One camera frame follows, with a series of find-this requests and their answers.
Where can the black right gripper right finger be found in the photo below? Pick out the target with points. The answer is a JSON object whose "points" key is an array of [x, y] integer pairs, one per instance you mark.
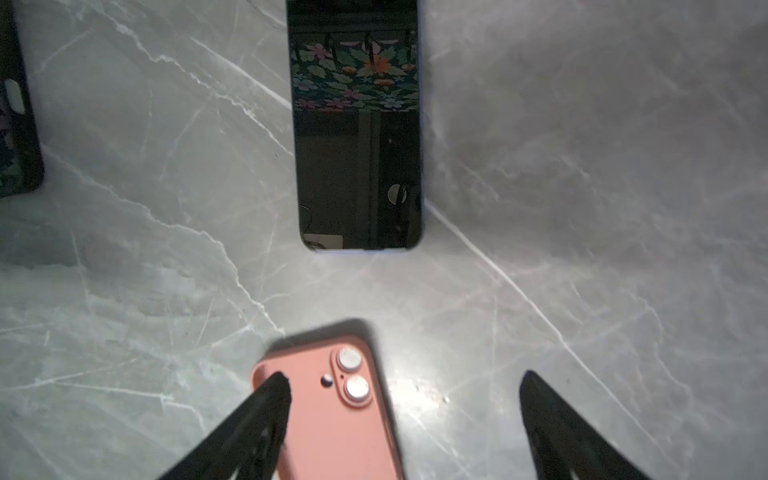
{"points": [[563, 444]]}

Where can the blue edged smartphone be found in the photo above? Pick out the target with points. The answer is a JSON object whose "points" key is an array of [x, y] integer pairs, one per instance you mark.
{"points": [[355, 94]]}

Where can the pink phone case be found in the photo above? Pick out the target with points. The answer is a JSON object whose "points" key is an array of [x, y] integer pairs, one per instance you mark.
{"points": [[338, 425]]}

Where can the black smartphone face up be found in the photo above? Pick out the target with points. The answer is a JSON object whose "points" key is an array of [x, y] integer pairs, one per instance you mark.
{"points": [[22, 166]]}

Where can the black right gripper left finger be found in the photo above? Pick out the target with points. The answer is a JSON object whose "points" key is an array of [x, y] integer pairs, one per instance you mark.
{"points": [[247, 444]]}

